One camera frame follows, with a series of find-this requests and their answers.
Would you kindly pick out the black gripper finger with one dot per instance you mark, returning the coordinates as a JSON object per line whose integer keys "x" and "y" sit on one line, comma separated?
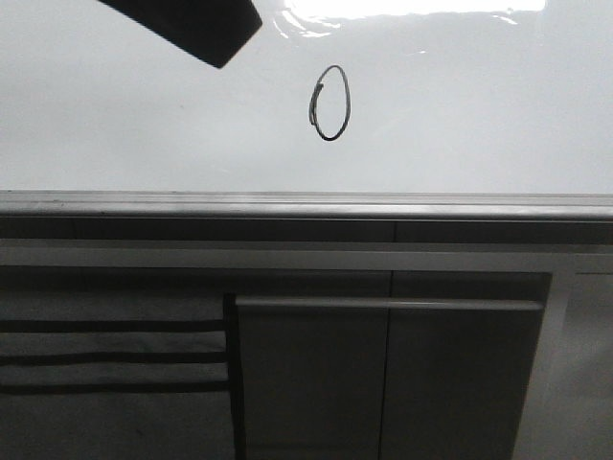
{"x": 212, "y": 31}

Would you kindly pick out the grey fabric organizer black stripes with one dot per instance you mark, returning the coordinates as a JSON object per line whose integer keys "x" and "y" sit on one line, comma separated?
{"x": 120, "y": 375}

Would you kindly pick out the white whiteboard with metal frame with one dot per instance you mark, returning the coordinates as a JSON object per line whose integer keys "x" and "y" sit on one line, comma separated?
{"x": 371, "y": 109}

